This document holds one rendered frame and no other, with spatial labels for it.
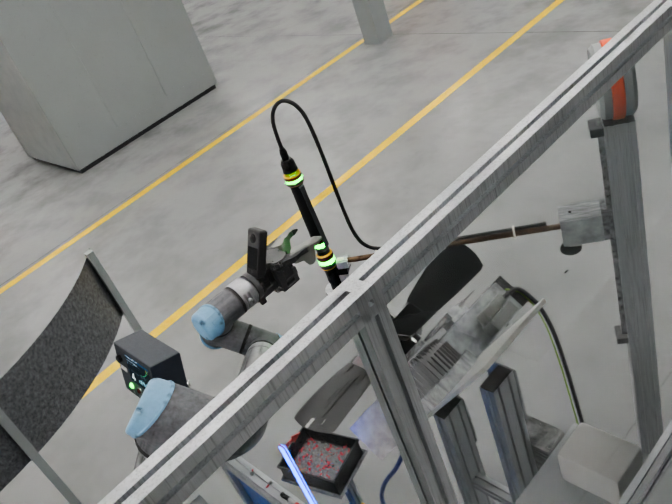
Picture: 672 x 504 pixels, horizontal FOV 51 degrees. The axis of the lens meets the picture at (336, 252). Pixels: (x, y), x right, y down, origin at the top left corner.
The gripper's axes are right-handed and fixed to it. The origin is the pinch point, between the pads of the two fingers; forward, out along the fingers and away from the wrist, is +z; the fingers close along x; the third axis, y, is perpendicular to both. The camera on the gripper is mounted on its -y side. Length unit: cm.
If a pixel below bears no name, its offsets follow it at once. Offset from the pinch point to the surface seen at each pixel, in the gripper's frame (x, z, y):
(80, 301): -196, -16, 80
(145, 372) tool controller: -61, -37, 44
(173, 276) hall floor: -310, 70, 167
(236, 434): 74, -62, -36
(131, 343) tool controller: -76, -33, 42
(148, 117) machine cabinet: -600, 233, 153
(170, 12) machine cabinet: -601, 313, 66
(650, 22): 73, 32, -39
